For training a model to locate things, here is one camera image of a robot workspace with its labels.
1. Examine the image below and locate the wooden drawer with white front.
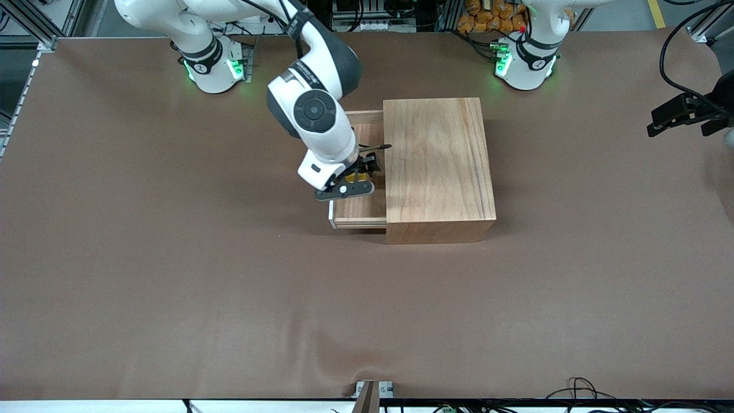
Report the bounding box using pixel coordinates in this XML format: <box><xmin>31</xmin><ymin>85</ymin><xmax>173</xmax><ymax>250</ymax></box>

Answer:
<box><xmin>328</xmin><ymin>109</ymin><xmax>388</xmax><ymax>230</ymax></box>

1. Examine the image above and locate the wooden drawer cabinet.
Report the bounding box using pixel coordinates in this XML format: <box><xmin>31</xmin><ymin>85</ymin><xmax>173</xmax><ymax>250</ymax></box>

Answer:
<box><xmin>382</xmin><ymin>98</ymin><xmax>498</xmax><ymax>246</ymax></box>

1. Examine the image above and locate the white power strip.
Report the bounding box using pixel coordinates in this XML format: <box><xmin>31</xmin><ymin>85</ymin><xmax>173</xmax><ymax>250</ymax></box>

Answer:
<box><xmin>337</xmin><ymin>19</ymin><xmax>392</xmax><ymax>33</ymax></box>

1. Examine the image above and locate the brown table mat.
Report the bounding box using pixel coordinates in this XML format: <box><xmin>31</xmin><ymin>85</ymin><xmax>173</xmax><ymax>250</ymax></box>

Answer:
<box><xmin>0</xmin><ymin>26</ymin><xmax>734</xmax><ymax>401</ymax></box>

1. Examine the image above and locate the orange snack bags pile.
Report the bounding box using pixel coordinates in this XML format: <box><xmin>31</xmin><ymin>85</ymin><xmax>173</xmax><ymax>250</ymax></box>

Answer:
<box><xmin>457</xmin><ymin>0</ymin><xmax>529</xmax><ymax>34</ymax></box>

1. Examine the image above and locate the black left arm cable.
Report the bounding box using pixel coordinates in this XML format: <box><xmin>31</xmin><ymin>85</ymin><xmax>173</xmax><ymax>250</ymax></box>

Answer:
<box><xmin>659</xmin><ymin>0</ymin><xmax>734</xmax><ymax>111</ymax></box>

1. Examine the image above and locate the aluminium frame profile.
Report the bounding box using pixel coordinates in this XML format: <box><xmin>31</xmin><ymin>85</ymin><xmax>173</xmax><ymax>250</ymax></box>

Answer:
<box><xmin>0</xmin><ymin>0</ymin><xmax>59</xmax><ymax>52</ymax></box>
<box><xmin>687</xmin><ymin>9</ymin><xmax>734</xmax><ymax>45</ymax></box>

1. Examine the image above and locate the black floor cables bundle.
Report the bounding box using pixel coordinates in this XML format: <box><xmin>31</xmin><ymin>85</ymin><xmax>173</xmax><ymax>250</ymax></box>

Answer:
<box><xmin>436</xmin><ymin>377</ymin><xmax>734</xmax><ymax>413</ymax></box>

